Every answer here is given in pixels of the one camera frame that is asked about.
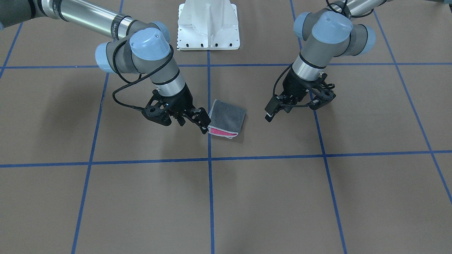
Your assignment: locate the pink towel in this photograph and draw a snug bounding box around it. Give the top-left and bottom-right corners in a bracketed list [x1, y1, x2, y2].
[208, 99, 246, 139]

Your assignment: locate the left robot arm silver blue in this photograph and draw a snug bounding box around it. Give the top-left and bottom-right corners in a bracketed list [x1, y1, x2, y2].
[265, 0, 385, 122]

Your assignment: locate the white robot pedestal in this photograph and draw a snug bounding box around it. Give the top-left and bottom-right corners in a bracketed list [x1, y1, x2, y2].
[177, 0, 240, 50]

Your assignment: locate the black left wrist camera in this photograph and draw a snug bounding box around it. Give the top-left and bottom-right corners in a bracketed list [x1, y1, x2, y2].
[309, 73, 336, 110]

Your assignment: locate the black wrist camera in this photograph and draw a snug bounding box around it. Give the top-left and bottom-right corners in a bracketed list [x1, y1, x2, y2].
[309, 73, 336, 110]
[141, 89, 171, 126]

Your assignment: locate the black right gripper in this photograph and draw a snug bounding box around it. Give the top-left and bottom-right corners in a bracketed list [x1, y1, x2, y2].
[161, 86, 211, 134]

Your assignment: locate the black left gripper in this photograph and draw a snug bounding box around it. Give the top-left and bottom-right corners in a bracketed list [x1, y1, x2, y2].
[265, 67, 314, 122]

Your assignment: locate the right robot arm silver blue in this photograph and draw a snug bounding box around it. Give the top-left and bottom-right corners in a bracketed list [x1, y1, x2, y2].
[0, 0, 210, 134]

